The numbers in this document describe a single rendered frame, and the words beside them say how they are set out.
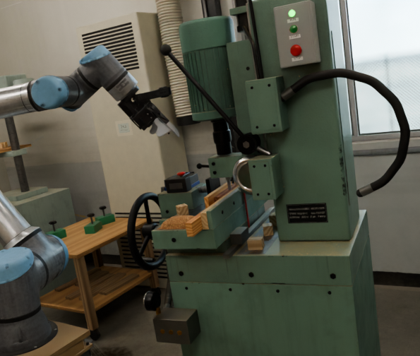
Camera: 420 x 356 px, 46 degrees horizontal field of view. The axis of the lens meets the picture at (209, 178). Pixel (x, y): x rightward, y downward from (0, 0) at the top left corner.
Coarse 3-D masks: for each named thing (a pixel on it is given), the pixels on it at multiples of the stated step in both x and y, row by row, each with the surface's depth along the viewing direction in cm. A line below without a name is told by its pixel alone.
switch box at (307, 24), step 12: (276, 12) 132; (288, 12) 131; (300, 12) 130; (312, 12) 130; (276, 24) 133; (288, 24) 132; (300, 24) 130; (312, 24) 130; (288, 36) 132; (312, 36) 130; (288, 48) 133; (312, 48) 131; (288, 60) 134; (300, 60) 133; (312, 60) 131
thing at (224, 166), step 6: (216, 156) 166; (222, 156) 164; (228, 156) 162; (234, 156) 161; (240, 156) 160; (210, 162) 165; (216, 162) 164; (222, 162) 163; (228, 162) 162; (234, 162) 162; (210, 168) 165; (216, 168) 165; (222, 168) 164; (228, 168) 163; (210, 174) 166; (216, 174) 165; (222, 174) 164; (228, 174) 163
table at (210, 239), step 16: (240, 208) 164; (256, 208) 178; (160, 224) 175; (224, 224) 151; (240, 224) 163; (160, 240) 151; (176, 240) 149; (192, 240) 147; (208, 240) 144; (224, 240) 150
